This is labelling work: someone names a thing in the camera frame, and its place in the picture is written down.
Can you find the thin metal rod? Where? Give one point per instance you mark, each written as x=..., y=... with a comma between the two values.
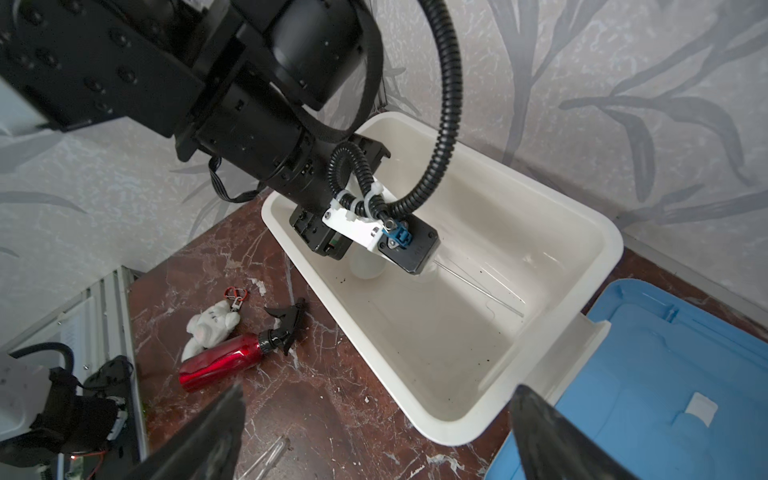
x=477, y=287

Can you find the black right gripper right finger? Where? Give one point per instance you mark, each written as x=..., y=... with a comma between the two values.
x=551, y=447

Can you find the clear plastic dropper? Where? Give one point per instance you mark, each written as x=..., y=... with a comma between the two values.
x=267, y=461

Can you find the white plastic molecule model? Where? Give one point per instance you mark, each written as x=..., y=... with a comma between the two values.
x=212, y=326

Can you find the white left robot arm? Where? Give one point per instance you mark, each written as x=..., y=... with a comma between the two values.
x=279, y=89

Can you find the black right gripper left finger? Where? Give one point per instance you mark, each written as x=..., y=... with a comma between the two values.
x=208, y=447

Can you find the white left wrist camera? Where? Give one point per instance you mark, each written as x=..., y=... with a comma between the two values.
x=366, y=232

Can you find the white plastic storage bin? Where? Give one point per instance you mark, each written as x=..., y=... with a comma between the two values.
x=499, y=306

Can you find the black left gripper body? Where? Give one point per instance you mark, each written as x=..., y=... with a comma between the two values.
x=275, y=140

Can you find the blue plastic bin lid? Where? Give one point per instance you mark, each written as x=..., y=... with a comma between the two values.
x=663, y=387

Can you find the red black clamp tool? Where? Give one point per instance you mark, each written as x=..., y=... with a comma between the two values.
x=236, y=354

